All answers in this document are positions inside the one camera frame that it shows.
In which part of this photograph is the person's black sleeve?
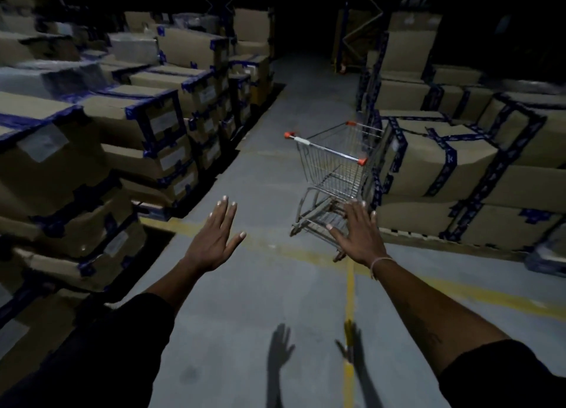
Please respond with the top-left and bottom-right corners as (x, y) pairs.
(0, 292), (177, 408)
(437, 339), (566, 408)

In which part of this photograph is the person's right forearm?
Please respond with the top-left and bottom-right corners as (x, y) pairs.
(371, 258), (510, 377)

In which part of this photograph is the thin string wrist bracelet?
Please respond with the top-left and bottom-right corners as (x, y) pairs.
(370, 256), (397, 280)

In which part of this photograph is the stack of taped cardboard boxes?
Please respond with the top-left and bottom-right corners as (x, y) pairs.
(356, 10), (566, 276)
(0, 0), (276, 386)

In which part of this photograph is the person's left forearm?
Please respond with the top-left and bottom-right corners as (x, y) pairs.
(146, 258), (207, 316)

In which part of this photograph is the person's left hand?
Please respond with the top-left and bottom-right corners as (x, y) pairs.
(183, 195), (247, 274)

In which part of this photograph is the metal wire shopping cart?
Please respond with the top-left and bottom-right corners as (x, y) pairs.
(284, 120), (386, 263)

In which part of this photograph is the person's right black sleeve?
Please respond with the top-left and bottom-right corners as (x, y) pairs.
(437, 339), (566, 408)

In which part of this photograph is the person's right hand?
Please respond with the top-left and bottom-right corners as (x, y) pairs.
(326, 200), (393, 269)

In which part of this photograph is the blue and orange pallet rack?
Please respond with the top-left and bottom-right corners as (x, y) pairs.
(331, 0), (386, 75)

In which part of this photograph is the person's left black sleeve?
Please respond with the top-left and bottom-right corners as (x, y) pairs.
(0, 292), (177, 408)

